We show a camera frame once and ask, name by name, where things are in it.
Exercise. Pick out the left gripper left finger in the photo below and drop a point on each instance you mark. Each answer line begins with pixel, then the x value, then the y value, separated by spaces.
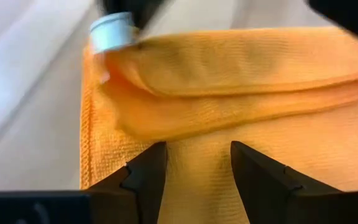
pixel 120 202

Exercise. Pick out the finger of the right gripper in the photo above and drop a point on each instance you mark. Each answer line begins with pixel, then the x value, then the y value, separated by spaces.
pixel 353 15
pixel 148 12

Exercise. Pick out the orange microfiber towel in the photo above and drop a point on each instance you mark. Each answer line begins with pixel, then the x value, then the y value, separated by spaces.
pixel 228 109

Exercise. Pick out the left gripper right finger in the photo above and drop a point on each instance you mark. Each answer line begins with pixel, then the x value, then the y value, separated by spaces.
pixel 275 199

